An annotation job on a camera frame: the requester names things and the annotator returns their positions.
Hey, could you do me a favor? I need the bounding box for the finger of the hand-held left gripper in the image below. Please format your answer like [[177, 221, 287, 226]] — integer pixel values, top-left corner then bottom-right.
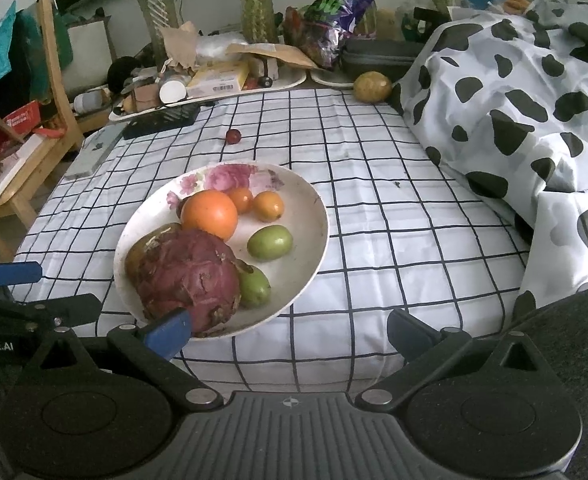
[[11, 293, 103, 329], [0, 260, 44, 287]]

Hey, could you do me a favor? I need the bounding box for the floral white plate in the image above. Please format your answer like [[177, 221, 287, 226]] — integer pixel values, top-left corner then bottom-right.
[[114, 162, 331, 339]]

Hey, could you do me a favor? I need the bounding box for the small white bottle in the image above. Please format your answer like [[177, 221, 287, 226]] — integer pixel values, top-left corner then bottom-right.
[[73, 89, 107, 113]]

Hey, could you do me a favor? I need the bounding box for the black zip case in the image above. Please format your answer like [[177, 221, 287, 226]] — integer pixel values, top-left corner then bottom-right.
[[340, 39, 425, 81]]

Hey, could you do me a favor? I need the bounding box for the black remote keypad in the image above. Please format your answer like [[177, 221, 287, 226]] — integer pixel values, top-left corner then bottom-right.
[[122, 104, 201, 140]]

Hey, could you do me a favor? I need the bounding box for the yellow-brown round fruit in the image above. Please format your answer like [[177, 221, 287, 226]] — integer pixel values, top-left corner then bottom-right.
[[353, 71, 393, 104]]

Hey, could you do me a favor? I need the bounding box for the crumpled brown paper bag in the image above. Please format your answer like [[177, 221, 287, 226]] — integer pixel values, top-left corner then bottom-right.
[[160, 21, 199, 68]]

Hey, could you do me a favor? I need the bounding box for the small reddish orange fruit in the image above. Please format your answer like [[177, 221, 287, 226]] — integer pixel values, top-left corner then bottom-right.
[[229, 187, 253, 214]]

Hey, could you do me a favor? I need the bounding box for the wooden chair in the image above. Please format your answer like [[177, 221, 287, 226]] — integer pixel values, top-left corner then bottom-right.
[[0, 0, 85, 261]]

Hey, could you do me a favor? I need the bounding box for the brown paper envelope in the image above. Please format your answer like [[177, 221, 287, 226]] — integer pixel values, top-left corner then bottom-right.
[[226, 42, 319, 70]]

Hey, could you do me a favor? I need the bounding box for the small yellow-orange fruit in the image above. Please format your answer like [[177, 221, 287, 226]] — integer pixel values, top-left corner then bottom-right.
[[252, 191, 285, 222]]

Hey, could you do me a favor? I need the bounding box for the white oval dish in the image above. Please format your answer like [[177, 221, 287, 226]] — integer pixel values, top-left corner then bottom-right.
[[310, 67, 357, 90]]

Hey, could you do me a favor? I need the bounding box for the grey flat device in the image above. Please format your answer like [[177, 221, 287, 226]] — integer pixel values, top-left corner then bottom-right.
[[64, 125, 125, 181]]

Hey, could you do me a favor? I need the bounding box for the dark green bag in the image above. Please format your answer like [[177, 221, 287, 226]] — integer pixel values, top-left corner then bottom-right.
[[14, 10, 73, 102]]

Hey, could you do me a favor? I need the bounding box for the purple snack bag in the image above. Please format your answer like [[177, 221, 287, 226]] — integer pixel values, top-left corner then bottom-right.
[[284, 0, 377, 71]]

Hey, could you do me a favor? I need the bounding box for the white oblong tray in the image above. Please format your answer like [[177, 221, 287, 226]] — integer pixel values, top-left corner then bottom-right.
[[109, 72, 307, 122]]

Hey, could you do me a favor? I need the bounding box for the black checked white tablecloth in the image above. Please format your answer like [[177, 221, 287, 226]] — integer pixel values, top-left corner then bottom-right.
[[11, 87, 532, 393]]

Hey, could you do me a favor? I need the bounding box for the dark grey cloth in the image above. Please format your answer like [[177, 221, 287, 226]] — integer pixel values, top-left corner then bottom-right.
[[514, 285, 588, 480]]

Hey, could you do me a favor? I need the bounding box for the glass vase with bamboo stalks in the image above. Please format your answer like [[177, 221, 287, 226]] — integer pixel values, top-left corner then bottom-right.
[[229, 0, 281, 43]]

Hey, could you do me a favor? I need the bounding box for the red dragon fruit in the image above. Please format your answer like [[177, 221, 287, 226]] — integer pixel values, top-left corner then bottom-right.
[[134, 230, 242, 338]]

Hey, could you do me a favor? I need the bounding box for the black stand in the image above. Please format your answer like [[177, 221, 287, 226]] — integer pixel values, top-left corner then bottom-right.
[[414, 7, 449, 26]]

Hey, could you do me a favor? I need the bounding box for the long white box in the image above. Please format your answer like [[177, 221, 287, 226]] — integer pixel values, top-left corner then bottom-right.
[[0, 132, 45, 203]]

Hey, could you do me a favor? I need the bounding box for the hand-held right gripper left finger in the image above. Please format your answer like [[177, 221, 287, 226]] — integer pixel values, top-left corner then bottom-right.
[[24, 307, 223, 407]]

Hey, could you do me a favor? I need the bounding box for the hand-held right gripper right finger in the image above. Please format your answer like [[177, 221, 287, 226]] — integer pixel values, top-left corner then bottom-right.
[[355, 309, 563, 407]]

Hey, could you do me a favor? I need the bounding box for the small green fruit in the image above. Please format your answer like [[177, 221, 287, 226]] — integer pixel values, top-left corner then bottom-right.
[[237, 260, 272, 309], [247, 225, 293, 261]]

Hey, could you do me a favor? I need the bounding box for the black round object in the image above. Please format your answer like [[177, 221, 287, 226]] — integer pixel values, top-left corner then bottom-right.
[[108, 56, 142, 93]]

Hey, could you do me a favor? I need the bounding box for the large orange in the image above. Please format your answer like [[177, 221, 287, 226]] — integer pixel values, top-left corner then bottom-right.
[[180, 190, 239, 242]]

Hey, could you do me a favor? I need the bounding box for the yellow cardboard box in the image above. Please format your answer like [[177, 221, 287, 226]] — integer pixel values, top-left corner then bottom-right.
[[186, 62, 251, 98]]

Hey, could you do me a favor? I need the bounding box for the white round jar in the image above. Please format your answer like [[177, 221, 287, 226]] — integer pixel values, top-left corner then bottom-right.
[[159, 80, 187, 106]]

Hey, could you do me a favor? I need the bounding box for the red box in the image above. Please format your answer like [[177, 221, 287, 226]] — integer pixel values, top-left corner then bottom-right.
[[1, 101, 42, 133]]

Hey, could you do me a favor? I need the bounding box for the white plastic bag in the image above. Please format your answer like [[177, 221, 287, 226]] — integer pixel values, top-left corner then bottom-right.
[[196, 32, 247, 58]]

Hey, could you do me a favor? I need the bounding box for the glass vase with palm plant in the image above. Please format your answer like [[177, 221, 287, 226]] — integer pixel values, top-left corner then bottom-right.
[[76, 0, 189, 61]]

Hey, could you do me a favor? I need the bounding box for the white board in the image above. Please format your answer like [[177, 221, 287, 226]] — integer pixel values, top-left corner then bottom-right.
[[66, 17, 117, 91]]

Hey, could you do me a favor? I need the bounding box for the cow print blanket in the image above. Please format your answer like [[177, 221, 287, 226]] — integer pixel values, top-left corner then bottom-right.
[[394, 0, 588, 311]]

